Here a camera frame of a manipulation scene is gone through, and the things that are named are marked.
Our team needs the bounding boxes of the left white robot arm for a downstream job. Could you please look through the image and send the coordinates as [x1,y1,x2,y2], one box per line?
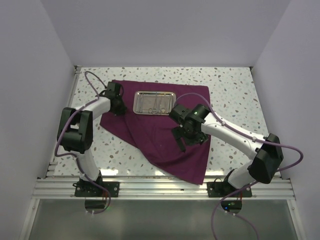
[54,96,127,197]

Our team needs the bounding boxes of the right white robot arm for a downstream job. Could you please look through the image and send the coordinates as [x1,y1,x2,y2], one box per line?
[169,104,284,197]

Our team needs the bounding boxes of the stainless steel instrument tray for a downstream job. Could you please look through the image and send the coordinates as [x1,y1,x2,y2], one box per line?
[132,91,177,116]

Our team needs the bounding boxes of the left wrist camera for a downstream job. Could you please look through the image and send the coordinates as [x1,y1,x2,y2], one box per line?
[105,81,124,99]

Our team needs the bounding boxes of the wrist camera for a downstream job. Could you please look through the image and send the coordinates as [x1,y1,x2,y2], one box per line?
[168,104,191,124]
[105,81,124,99]

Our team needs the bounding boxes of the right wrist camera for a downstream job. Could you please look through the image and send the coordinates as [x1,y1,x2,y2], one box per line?
[168,104,191,124]

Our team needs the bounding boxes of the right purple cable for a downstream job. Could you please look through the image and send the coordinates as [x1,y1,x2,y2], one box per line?
[174,92,304,240]

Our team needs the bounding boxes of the purple cable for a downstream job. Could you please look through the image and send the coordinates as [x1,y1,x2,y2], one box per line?
[174,92,304,240]
[54,71,112,216]

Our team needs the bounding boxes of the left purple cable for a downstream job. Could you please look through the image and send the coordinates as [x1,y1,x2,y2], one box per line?
[54,71,112,216]

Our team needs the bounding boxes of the aluminium left side rail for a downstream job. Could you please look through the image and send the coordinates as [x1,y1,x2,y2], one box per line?
[63,65,82,108]

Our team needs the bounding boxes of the aluminium rail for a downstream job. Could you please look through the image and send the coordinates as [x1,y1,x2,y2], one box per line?
[31,177,295,200]
[63,65,82,108]

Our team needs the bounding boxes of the aluminium front rail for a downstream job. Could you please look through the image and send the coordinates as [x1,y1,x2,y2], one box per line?
[31,177,295,200]

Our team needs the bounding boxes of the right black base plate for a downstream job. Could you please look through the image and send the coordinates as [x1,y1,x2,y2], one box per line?
[206,181,252,198]

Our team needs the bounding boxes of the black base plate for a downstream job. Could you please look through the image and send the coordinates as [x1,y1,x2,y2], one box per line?
[72,181,120,198]
[206,181,252,198]

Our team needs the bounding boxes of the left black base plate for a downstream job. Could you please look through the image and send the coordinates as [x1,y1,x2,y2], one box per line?
[72,181,120,198]

